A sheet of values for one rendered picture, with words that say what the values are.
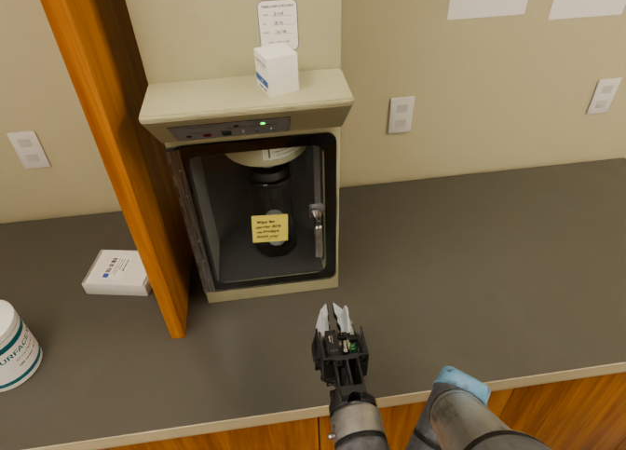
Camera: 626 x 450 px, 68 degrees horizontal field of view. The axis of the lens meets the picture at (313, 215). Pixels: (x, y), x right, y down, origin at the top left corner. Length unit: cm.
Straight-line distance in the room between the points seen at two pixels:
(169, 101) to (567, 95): 121
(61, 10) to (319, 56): 37
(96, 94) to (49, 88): 63
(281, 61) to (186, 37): 16
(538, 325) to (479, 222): 36
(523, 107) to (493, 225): 38
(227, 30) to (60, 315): 81
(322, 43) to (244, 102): 17
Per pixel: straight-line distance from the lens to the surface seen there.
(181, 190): 93
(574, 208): 156
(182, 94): 78
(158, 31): 80
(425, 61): 137
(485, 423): 52
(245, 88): 77
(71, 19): 72
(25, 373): 120
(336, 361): 75
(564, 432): 156
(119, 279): 125
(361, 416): 71
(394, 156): 149
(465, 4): 135
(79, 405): 113
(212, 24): 79
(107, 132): 79
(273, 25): 79
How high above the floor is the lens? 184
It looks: 41 degrees down
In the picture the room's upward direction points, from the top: 2 degrees counter-clockwise
